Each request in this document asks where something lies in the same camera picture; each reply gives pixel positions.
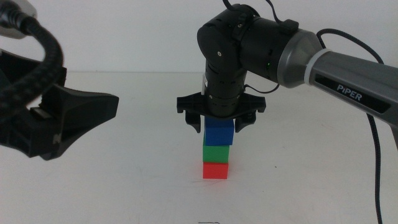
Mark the blue cube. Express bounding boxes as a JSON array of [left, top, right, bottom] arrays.
[[204, 116, 235, 147]]

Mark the green cube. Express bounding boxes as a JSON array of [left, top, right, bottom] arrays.
[[202, 133, 231, 164]]

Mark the red cube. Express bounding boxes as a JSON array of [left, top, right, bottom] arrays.
[[202, 161, 229, 180]]

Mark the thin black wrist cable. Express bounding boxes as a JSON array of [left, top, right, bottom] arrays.
[[243, 83, 280, 94]]

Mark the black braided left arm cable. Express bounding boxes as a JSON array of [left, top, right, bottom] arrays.
[[0, 0, 65, 122]]

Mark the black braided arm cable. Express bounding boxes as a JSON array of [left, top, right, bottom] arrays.
[[0, 0, 65, 122], [316, 28, 385, 224]]

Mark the white cable tie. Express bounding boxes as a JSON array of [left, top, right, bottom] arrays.
[[303, 48, 332, 85]]

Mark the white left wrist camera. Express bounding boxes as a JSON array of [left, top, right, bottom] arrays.
[[0, 0, 37, 40]]

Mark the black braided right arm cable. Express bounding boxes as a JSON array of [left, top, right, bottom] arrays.
[[316, 28, 385, 224]]

